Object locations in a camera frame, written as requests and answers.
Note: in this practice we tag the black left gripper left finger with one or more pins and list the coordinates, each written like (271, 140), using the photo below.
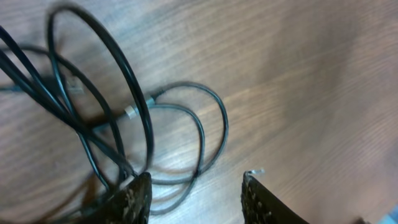
(127, 205)

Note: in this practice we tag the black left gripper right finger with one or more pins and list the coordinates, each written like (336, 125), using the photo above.
(261, 206)

